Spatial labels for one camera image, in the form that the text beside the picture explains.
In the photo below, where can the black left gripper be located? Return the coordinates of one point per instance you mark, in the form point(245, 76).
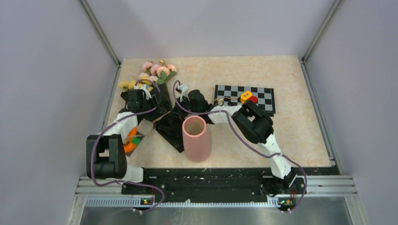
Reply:
point(159, 109)

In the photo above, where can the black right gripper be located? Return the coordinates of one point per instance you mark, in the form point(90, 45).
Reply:
point(181, 112)

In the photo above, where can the flower bouquet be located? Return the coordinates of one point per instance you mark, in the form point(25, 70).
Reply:
point(151, 91)

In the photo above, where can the beige ribbon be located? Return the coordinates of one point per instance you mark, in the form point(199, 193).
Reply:
point(152, 126)

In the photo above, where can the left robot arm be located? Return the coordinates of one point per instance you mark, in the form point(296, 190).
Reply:
point(105, 152)

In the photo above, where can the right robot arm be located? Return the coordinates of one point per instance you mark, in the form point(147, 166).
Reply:
point(251, 126)

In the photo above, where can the pink vase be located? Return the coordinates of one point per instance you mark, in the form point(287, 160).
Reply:
point(196, 139)

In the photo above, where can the black white chessboard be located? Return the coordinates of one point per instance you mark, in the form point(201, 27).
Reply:
point(230, 95)

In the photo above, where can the green toy brick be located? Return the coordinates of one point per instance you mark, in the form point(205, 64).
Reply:
point(135, 141)

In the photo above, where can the yellow toy block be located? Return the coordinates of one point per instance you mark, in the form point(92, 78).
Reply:
point(245, 96)

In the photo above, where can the red toy block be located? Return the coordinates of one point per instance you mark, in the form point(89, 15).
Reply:
point(253, 99)

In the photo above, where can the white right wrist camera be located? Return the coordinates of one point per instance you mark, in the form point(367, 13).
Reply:
point(183, 90)

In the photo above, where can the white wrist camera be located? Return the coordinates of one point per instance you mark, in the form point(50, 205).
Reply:
point(143, 87)
point(183, 90)

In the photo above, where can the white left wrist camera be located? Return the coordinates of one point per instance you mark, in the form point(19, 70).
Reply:
point(143, 87)

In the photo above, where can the orange ring toy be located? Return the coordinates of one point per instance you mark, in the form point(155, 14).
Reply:
point(127, 145)

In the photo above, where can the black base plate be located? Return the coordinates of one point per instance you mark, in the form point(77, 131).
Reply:
point(213, 185)

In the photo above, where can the aluminium frame rail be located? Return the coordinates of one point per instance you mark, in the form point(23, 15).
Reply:
point(99, 31)

